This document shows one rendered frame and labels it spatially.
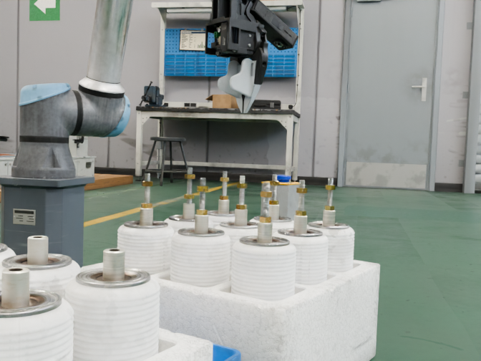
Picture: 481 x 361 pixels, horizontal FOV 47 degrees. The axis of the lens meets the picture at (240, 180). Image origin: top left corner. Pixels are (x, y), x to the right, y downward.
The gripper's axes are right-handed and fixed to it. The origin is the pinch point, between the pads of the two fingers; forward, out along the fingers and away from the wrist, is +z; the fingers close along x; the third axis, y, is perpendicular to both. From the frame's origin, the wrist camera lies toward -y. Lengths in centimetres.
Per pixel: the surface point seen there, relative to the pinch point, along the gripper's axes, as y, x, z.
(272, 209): -9.6, -3.3, 19.2
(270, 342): 13.1, 23.2, 33.1
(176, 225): 8.6, -8.9, 22.1
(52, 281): 41, 19, 22
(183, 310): 18.0, 9.3, 31.6
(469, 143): -467, -227, -4
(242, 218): 1.1, 1.0, 19.8
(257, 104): -292, -354, -36
